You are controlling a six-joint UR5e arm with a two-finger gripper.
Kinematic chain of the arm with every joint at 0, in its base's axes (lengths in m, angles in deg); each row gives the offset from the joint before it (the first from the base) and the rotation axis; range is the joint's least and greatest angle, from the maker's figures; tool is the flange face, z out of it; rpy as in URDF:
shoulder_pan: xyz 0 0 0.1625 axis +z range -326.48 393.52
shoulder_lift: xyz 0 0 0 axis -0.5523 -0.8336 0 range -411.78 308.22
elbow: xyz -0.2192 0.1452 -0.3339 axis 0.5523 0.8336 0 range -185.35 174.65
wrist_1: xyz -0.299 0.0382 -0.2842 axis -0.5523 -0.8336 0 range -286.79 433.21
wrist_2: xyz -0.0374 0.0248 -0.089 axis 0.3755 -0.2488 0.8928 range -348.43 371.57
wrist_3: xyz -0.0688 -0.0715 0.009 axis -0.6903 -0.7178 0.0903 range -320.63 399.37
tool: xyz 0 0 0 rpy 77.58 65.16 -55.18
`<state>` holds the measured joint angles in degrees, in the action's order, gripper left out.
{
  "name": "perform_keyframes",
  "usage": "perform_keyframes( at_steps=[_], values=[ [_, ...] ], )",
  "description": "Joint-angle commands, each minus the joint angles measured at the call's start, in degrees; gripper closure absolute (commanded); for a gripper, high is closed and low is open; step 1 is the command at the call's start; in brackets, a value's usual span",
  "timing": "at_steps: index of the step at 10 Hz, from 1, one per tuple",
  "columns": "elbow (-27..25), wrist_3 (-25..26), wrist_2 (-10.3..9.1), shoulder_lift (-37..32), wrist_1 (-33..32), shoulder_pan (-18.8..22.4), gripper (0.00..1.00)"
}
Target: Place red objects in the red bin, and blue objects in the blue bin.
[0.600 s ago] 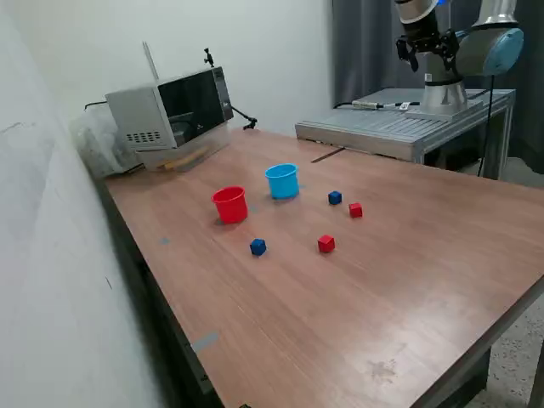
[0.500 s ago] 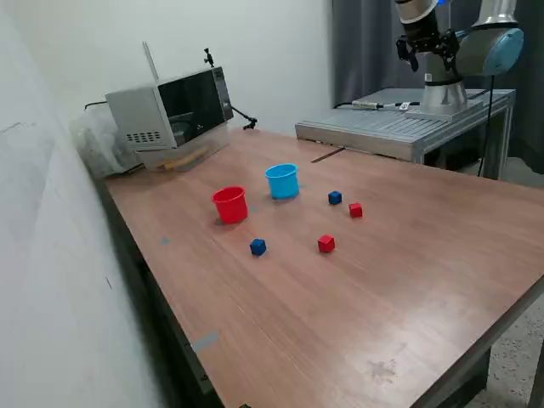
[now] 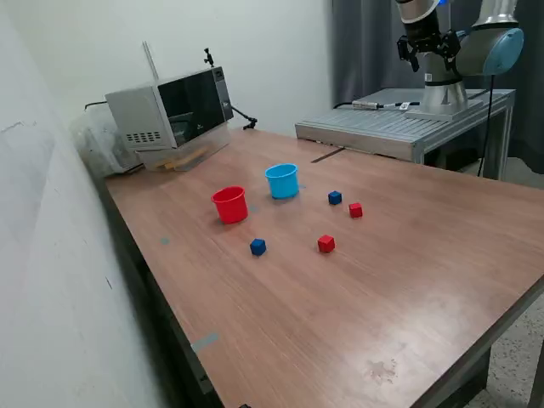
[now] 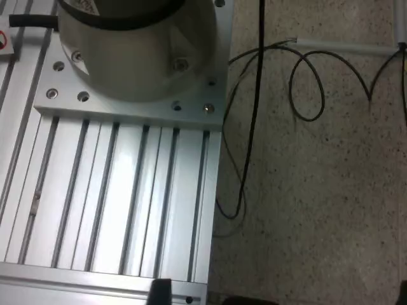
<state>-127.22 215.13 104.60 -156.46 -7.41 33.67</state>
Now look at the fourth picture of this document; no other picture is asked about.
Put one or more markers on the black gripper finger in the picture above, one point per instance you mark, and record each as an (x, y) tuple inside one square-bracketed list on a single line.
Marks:
[(160, 292), (404, 294)]

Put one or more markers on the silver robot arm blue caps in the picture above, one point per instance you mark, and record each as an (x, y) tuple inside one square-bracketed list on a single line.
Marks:
[(133, 57)]

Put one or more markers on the black rounded object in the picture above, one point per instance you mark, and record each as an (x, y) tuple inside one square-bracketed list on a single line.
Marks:
[(248, 301)]

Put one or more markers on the slotted aluminium robot stand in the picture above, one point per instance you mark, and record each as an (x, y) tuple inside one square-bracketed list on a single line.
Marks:
[(95, 190)]

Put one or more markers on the small metal slot nut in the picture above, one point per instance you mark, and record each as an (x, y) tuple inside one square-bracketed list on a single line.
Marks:
[(36, 203)]

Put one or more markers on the aluminium robot mounting plate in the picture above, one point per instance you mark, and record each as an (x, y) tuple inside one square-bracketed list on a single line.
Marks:
[(127, 111)]

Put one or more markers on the long white floor conduit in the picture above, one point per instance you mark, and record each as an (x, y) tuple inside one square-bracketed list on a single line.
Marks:
[(343, 46)]

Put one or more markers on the short white floor conduit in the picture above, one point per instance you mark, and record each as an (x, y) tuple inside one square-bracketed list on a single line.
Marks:
[(400, 22)]

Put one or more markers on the white warning tag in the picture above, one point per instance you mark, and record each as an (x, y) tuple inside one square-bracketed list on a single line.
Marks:
[(4, 43)]

